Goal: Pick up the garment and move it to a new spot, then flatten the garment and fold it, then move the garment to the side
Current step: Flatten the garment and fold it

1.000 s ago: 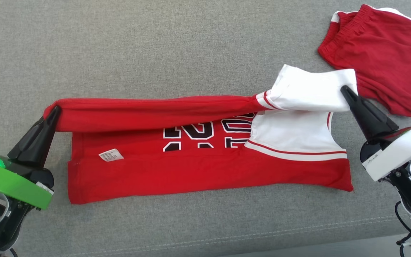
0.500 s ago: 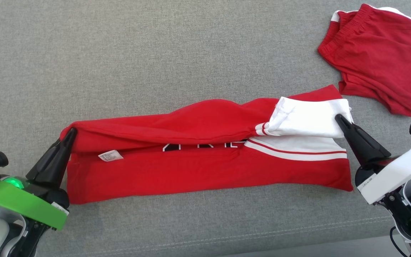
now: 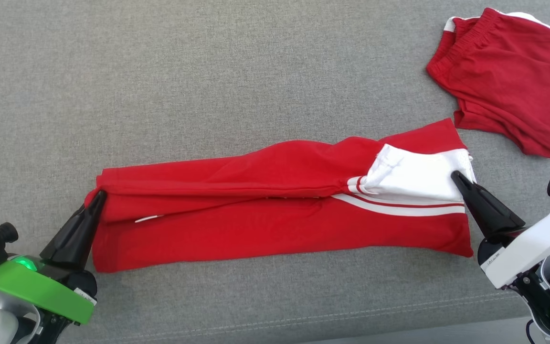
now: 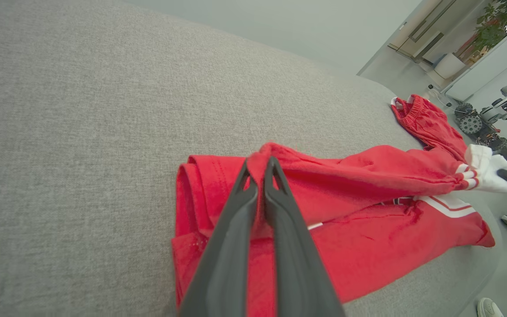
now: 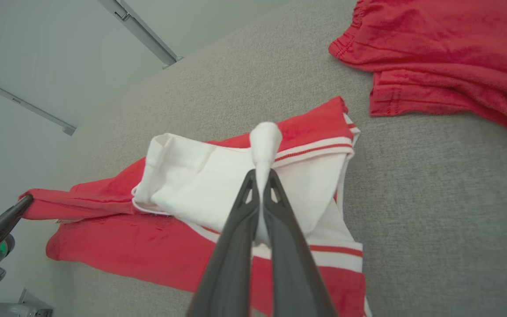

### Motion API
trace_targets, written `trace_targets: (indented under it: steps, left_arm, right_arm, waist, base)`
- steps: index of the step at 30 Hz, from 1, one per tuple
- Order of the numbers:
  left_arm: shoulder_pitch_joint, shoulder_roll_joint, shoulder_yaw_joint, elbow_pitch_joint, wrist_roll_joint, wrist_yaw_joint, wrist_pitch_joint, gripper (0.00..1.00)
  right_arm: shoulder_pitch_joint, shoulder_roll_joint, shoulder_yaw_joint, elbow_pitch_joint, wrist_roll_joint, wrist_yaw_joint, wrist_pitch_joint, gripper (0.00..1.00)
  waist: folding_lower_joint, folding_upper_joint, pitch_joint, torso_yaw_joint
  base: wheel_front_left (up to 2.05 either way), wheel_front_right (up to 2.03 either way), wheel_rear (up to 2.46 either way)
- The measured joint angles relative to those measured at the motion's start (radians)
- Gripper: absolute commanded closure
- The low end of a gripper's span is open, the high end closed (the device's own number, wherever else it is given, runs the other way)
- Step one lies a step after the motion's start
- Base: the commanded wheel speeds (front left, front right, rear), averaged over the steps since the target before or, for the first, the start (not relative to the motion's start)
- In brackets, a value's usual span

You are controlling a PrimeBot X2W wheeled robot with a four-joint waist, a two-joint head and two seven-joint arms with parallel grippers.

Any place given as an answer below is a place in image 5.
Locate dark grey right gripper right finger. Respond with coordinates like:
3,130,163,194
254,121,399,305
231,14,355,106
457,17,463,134
263,170,337,317

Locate red shorts with white stripe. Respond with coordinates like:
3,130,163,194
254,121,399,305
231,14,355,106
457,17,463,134
328,0,507,146

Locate red white basketball jersey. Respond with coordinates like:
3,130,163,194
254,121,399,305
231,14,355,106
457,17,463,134
18,96,373,317

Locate grey wall partition post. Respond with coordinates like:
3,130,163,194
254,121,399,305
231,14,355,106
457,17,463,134
97,0,184,70

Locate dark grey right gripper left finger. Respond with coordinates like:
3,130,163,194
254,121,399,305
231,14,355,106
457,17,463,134
186,170,259,317

